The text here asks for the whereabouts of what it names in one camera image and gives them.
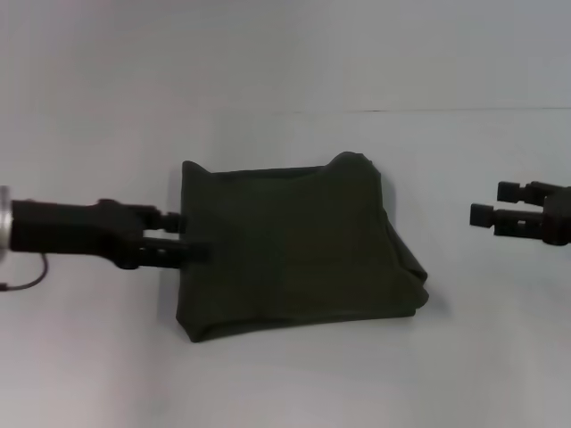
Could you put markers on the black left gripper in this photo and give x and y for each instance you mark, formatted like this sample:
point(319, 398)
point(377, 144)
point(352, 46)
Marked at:
point(76, 232)

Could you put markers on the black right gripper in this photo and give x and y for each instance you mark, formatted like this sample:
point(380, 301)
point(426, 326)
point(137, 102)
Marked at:
point(558, 216)

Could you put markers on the dark green FREE! t-shirt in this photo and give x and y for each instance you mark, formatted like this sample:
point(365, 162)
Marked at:
point(294, 249)

